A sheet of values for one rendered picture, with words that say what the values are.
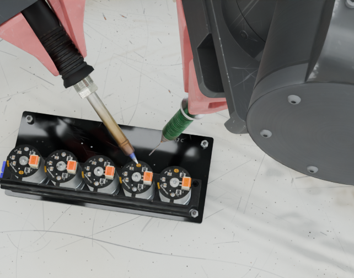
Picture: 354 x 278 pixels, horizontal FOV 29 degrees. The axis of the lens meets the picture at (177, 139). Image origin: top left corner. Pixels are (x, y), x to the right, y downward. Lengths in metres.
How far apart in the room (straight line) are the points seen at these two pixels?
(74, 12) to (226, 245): 0.22
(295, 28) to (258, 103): 0.02
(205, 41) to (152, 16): 0.31
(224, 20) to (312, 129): 0.11
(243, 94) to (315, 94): 0.11
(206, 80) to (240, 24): 0.03
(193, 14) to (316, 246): 0.30
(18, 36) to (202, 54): 0.16
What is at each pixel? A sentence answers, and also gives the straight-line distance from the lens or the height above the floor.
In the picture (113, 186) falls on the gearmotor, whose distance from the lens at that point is 0.52.
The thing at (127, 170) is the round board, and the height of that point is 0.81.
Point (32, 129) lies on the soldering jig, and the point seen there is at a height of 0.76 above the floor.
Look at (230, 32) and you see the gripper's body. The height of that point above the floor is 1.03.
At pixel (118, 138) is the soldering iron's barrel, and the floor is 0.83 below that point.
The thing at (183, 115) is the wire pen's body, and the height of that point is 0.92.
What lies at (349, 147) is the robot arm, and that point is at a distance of 0.20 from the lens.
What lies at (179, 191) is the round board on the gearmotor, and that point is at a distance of 0.50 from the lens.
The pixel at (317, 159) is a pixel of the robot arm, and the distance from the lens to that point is 0.21.
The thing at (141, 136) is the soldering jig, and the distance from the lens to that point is 0.57.
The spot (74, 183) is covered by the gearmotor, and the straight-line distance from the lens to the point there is 0.53.
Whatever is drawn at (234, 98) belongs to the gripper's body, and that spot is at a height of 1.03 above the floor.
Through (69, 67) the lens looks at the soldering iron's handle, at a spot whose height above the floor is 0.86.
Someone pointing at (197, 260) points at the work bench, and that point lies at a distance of 0.56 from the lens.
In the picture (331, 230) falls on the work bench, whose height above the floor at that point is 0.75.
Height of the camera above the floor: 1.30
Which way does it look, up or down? 73 degrees down
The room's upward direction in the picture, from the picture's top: 2 degrees counter-clockwise
